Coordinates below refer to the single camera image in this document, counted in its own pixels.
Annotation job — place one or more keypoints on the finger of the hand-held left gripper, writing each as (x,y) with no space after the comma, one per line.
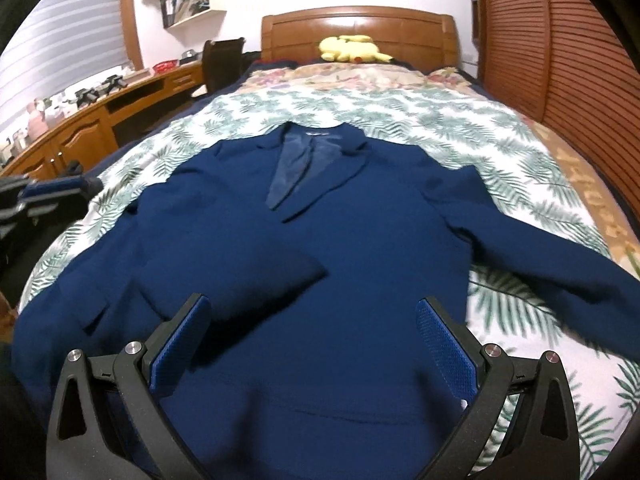
(60,190)

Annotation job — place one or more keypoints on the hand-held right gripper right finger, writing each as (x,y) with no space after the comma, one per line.
(445,347)

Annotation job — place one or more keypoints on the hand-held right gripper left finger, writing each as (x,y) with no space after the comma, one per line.
(180,342)

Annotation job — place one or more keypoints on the navy blue jacket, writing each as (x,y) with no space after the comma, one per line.
(350,240)

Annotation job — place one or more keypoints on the wooden desk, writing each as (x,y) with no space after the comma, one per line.
(80,130)

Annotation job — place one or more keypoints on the pink bottle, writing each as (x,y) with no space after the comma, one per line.
(36,120)

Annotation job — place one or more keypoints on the grey window blinds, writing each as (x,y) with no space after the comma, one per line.
(70,35)

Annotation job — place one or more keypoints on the red bowl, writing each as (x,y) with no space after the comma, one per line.
(165,66)

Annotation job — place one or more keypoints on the dark chair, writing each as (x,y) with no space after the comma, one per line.
(222,65)

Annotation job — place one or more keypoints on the leaf print bedsheet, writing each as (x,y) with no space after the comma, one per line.
(450,130)

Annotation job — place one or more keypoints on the floral bedsheet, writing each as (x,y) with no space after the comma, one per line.
(360,77)

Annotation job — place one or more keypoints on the wooden headboard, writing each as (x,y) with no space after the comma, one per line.
(300,30)

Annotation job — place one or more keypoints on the wooden louvred wardrobe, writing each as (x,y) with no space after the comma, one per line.
(560,60)

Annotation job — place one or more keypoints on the yellow plush toy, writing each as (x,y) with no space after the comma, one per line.
(350,49)

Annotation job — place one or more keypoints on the wooden window frame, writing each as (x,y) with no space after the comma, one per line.
(131,25)

